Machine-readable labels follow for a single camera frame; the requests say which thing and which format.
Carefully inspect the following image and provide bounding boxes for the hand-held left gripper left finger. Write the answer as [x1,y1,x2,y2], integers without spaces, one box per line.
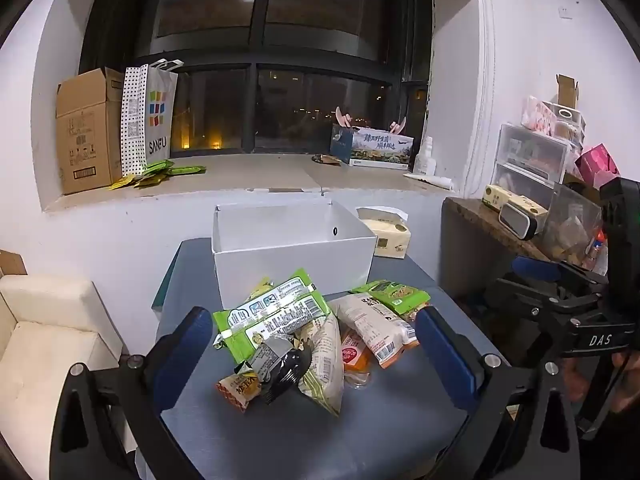
[50,306,216,480]

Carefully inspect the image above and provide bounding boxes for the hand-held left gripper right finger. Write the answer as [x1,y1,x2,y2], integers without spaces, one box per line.
[415,305,581,480]

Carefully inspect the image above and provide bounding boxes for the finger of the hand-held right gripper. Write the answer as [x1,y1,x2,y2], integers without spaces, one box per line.
[485,277,603,333]
[512,255,608,291]

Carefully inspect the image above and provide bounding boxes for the orange plaid cake packet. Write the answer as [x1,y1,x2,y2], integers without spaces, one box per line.
[216,367,263,413]

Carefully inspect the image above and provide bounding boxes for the orange red snack packet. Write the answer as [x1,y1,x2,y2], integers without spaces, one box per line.
[341,327,373,376]

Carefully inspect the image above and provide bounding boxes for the large green snack packet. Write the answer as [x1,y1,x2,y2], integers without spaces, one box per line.
[212,268,331,363]

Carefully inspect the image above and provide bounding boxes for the white storage box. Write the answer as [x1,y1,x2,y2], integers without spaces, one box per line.
[211,199,378,309]

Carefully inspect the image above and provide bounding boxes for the person's right hand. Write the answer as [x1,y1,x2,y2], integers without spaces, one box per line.
[564,350,640,413]

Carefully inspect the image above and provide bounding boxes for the white speaker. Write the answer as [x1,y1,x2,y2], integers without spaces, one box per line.
[499,201,539,241]

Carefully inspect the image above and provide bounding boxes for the clear plastic container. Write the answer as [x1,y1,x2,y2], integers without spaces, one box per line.
[542,182,604,267]

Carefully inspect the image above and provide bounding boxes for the wooden side table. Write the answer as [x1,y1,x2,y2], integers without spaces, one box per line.
[442,197,568,311]

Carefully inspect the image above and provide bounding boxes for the small green snack packet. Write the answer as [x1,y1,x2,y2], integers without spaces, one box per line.
[350,280,432,318]

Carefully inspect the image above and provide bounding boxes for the small yellow box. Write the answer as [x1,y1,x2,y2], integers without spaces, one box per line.
[482,185,522,212]

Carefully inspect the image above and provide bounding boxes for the pink box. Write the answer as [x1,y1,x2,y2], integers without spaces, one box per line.
[575,144,621,186]

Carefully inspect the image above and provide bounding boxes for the white rice cracker packet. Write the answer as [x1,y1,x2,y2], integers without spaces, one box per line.
[330,294,420,368]

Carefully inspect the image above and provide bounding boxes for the black and silver snack packet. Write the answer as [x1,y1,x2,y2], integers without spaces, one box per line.
[247,335,313,403]

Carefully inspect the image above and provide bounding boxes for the clear plastic drawer unit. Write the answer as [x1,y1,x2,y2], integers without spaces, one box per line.
[492,122,574,206]

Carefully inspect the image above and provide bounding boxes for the white and green snack pouch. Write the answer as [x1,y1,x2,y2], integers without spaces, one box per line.
[297,310,346,417]

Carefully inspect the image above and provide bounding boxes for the yellow tissue pack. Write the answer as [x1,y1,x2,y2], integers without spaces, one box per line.
[356,206,412,260]

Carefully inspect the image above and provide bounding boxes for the beige sofa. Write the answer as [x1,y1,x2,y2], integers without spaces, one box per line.
[0,275,125,480]

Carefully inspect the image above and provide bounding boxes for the pink and white packet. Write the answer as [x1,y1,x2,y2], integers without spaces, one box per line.
[521,96,558,136]

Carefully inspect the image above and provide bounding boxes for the white spray bottle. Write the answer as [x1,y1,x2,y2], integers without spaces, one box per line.
[413,136,437,177]

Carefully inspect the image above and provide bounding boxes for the small open cardboard box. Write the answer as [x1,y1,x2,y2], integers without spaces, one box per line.
[556,74,580,110]

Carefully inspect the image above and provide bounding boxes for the pile of green sachets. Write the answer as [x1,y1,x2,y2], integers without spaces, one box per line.
[109,159,207,191]

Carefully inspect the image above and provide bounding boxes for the blue printed tissue box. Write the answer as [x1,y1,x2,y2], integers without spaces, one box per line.
[330,124,415,168]

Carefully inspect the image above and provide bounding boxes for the white dotted shopping bag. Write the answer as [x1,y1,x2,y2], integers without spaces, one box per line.
[120,59,179,177]

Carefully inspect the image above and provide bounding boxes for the brown cardboard box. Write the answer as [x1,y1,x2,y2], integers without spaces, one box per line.
[55,67,126,196]

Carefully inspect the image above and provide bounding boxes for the dark window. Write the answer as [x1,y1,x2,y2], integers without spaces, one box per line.
[80,0,433,157]

